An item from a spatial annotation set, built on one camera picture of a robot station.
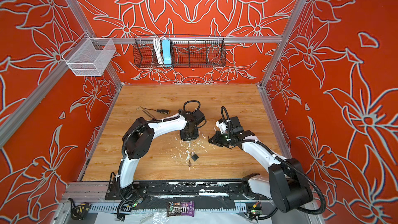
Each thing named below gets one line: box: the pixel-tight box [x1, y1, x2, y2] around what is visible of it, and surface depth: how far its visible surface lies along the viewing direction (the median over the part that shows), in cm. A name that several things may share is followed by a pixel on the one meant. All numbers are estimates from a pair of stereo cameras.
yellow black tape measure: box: [67, 198, 92, 221], surface depth 68 cm
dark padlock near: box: [190, 151, 199, 162], surface depth 85 cm
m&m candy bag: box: [166, 200, 195, 218], surface depth 70 cm
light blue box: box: [161, 39, 172, 65], surface depth 92 cm
